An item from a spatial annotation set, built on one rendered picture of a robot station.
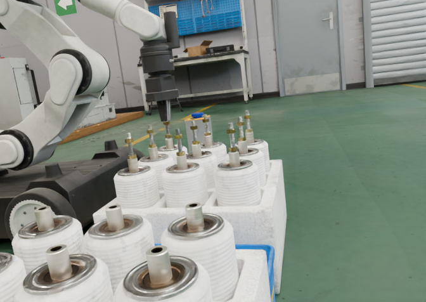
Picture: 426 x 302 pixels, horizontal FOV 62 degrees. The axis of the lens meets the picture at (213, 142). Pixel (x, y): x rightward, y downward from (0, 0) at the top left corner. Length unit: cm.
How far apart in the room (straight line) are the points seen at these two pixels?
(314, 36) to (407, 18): 127
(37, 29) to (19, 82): 221
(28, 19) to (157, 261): 103
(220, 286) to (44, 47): 98
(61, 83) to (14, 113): 232
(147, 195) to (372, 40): 530
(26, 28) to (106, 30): 539
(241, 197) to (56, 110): 71
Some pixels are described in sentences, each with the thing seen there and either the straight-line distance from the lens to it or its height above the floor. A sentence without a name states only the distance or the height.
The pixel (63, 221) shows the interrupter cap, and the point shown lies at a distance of 59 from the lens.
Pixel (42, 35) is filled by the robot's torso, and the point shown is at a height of 63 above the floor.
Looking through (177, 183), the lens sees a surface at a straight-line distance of 75.
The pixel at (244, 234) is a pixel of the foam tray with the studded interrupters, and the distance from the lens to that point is 72.
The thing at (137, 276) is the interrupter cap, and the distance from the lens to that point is 39.
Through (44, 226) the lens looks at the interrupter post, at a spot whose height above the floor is 26.
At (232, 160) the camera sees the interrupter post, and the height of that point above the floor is 27.
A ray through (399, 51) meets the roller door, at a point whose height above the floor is 47.
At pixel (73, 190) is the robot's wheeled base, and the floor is 17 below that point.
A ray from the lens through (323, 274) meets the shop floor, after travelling 84.
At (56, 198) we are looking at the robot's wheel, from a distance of 105.
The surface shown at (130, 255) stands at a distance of 50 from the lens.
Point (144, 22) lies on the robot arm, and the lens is 99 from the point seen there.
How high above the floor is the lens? 44
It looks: 10 degrees down
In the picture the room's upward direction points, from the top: 7 degrees counter-clockwise
